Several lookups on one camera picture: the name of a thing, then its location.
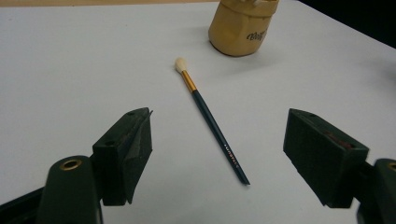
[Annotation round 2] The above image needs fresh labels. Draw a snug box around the wooden table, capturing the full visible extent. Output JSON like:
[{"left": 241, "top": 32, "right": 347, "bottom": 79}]
[{"left": 0, "top": 0, "right": 220, "bottom": 8}]

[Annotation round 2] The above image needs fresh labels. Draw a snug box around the white board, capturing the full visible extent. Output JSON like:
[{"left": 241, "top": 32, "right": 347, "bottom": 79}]
[{"left": 0, "top": 0, "right": 396, "bottom": 224}]

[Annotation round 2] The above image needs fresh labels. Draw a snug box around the dark-handled round brush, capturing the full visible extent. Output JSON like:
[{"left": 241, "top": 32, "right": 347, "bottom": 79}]
[{"left": 174, "top": 57, "right": 251, "bottom": 186}]

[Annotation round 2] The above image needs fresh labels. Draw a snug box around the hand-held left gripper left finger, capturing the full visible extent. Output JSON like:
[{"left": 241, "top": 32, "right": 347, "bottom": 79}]
[{"left": 92, "top": 106, "right": 153, "bottom": 206}]

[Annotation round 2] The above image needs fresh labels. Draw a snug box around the small wooden cup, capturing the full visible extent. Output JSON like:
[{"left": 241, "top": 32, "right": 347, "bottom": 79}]
[{"left": 207, "top": 0, "right": 280, "bottom": 58}]

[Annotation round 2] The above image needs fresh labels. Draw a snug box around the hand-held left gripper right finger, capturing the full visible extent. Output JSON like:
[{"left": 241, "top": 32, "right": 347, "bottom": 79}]
[{"left": 283, "top": 107, "right": 370, "bottom": 209}]

